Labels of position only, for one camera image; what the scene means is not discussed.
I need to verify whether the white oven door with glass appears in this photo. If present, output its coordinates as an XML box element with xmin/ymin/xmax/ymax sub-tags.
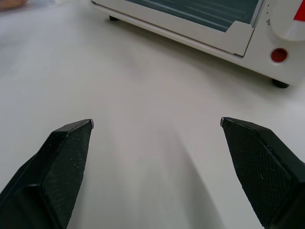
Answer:
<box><xmin>91</xmin><ymin>0</ymin><xmax>264</xmax><ymax>57</ymax></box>

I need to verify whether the red indicator light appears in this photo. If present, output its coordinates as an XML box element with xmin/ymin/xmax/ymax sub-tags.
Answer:
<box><xmin>270</xmin><ymin>48</ymin><xmax>288</xmax><ymax>63</ymax></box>

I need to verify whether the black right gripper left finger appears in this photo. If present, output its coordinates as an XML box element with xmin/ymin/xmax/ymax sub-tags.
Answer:
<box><xmin>0</xmin><ymin>118</ymin><xmax>94</xmax><ymax>229</ymax></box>

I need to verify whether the white toaster oven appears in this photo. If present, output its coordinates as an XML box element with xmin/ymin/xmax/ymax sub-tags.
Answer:
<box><xmin>91</xmin><ymin>0</ymin><xmax>305</xmax><ymax>89</ymax></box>

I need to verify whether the white oven timer knob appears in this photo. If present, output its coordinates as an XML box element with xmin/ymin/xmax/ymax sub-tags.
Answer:
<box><xmin>268</xmin><ymin>0</ymin><xmax>305</xmax><ymax>42</ymax></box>

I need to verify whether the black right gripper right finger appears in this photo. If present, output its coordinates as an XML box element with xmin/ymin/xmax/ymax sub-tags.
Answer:
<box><xmin>220</xmin><ymin>116</ymin><xmax>305</xmax><ymax>229</ymax></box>

